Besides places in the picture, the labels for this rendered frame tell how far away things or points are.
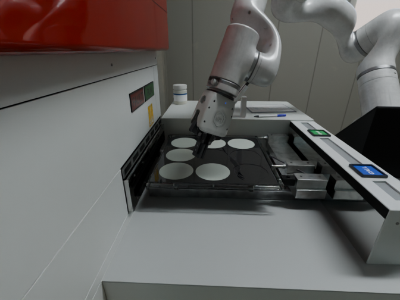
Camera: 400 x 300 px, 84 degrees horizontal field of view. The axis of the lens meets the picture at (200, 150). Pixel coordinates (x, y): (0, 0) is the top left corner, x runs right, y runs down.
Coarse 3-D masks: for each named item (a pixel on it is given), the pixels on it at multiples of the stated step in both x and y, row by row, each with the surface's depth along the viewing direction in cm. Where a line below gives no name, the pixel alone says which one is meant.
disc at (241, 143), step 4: (232, 140) 87; (236, 140) 87; (240, 140) 87; (244, 140) 87; (248, 140) 87; (228, 144) 83; (232, 144) 83; (236, 144) 83; (240, 144) 83; (244, 144) 83; (248, 144) 83; (252, 144) 83; (240, 148) 80; (244, 148) 80
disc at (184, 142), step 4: (176, 140) 87; (180, 140) 87; (184, 140) 87; (188, 140) 87; (192, 140) 87; (172, 144) 83; (176, 144) 83; (180, 144) 83; (184, 144) 83; (188, 144) 83; (192, 144) 83
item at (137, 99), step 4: (136, 92) 60; (140, 92) 64; (132, 96) 57; (136, 96) 60; (140, 96) 64; (132, 100) 57; (136, 100) 60; (140, 100) 64; (132, 104) 57; (136, 104) 60; (140, 104) 64; (132, 108) 57
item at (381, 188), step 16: (304, 128) 82; (320, 128) 82; (320, 144) 68; (336, 144) 68; (336, 160) 58; (352, 160) 59; (368, 160) 58; (352, 176) 51; (384, 192) 45; (384, 224) 42; (384, 240) 43; (384, 256) 45
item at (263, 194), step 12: (156, 192) 66; (168, 192) 66; (180, 192) 66; (192, 192) 66; (204, 192) 66; (216, 192) 65; (228, 192) 65; (240, 192) 65; (252, 192) 65; (264, 192) 65; (276, 192) 64; (288, 192) 64
